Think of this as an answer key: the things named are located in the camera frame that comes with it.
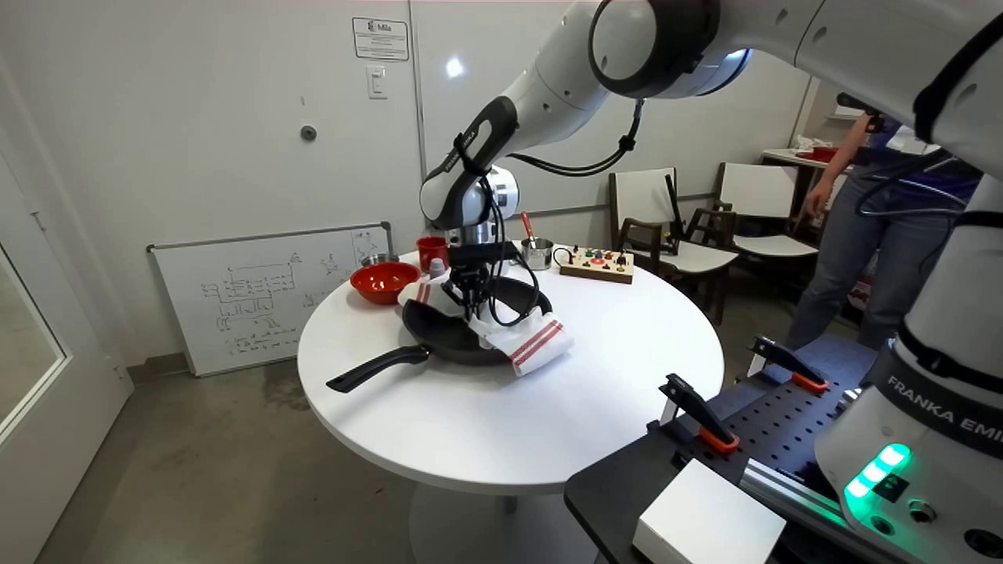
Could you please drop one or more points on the black clamp orange tip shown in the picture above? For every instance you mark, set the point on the black clamp orange tip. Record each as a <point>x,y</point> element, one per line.
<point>788,363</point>
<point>695,412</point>

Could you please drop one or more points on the red bowl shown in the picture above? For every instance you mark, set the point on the red bowl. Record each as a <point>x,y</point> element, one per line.
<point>383,282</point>

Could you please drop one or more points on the framed wall sign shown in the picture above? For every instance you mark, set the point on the framed wall sign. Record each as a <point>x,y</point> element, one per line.
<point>380,40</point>

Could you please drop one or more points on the black frying pan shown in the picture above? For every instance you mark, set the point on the black frying pan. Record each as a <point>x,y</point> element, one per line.
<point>441,333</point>

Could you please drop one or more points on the white chair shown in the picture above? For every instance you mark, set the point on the white chair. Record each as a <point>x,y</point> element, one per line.
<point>643,205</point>
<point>772,246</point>

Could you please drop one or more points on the leaning framed whiteboard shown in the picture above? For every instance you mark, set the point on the leaning framed whiteboard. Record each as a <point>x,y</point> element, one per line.
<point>260,303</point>

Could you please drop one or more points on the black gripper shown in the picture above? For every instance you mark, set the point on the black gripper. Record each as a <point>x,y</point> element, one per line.
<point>485,265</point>

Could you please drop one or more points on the white door with window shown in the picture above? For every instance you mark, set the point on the white door with window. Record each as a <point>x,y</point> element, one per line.
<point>64,459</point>

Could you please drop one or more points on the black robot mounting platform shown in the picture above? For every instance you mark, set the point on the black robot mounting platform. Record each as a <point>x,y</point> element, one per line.
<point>793,428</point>

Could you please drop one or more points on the aluminium rail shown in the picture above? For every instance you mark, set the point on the aluminium rail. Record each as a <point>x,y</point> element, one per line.
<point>793,495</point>

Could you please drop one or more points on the red mug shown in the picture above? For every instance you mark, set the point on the red mug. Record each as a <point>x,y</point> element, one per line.
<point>431,252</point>

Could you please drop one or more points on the wooden board colourful pieces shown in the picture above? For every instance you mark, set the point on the wooden board colourful pieces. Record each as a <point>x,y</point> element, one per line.
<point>598,265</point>

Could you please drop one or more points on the small grey shaker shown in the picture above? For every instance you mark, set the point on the small grey shaker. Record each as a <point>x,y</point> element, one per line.
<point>438,275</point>

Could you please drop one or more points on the white box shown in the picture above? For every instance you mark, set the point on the white box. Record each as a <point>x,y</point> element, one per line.
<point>709,518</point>

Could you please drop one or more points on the wall mounted whiteboard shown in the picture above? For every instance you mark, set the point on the wall mounted whiteboard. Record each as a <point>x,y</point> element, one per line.
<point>458,95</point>

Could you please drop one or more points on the round grey wall knob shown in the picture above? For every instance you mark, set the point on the round grey wall knob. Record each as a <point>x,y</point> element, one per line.
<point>307,132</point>

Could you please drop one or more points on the white wall switch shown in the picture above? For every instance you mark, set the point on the white wall switch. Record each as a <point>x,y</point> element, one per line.
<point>376,84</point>

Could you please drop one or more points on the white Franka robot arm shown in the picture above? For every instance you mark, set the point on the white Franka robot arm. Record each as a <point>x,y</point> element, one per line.
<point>943,315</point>

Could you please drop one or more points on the small steel saucepan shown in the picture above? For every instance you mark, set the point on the small steel saucepan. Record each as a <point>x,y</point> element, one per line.
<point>540,255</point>

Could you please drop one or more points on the wooden shelf unit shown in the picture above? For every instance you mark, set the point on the wooden shelf unit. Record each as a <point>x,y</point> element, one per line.
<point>793,158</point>

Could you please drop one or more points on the white towel red stripes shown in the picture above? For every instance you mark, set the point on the white towel red stripes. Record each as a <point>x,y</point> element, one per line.
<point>538,345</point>

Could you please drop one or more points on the seated person blue jeans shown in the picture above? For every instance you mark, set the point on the seated person blue jeans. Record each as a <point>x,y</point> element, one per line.
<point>858,252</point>

